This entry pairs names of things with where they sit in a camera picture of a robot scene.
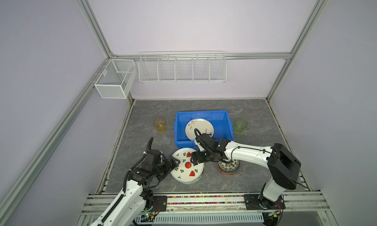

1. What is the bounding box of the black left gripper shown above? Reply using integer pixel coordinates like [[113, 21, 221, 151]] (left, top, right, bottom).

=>
[[152, 155, 180, 181]]

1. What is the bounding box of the white mesh basket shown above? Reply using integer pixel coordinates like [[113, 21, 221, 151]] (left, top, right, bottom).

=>
[[94, 59, 137, 99]]

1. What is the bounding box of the white wire rack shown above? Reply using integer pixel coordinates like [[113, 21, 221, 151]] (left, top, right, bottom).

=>
[[138, 51, 227, 83]]

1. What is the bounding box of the white watermelon pattern plate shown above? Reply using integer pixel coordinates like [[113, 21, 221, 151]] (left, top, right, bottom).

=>
[[170, 147, 205, 184]]

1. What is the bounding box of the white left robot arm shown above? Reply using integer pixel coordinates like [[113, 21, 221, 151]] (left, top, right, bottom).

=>
[[92, 137, 181, 226]]

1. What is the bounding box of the amber glass cup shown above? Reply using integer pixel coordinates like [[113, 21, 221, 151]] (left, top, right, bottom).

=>
[[153, 117, 167, 133]]

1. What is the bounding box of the green leaf patterned bowl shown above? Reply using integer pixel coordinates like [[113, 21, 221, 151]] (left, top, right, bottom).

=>
[[218, 160, 240, 171]]

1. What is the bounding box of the white floral painted plate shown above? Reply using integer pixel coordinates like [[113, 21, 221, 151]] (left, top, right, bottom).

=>
[[185, 119, 215, 141]]

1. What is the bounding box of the green glass cup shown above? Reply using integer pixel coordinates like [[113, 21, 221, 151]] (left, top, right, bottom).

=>
[[233, 118, 249, 135]]

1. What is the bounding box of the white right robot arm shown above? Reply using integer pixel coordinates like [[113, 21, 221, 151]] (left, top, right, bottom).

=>
[[190, 128, 301, 210]]

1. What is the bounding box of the red rimmed bottom bowl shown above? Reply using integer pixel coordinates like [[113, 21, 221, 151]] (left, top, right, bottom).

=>
[[218, 164, 239, 177]]

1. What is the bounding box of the blue plastic bin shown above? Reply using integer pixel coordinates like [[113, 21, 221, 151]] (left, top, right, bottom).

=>
[[174, 110, 234, 148]]

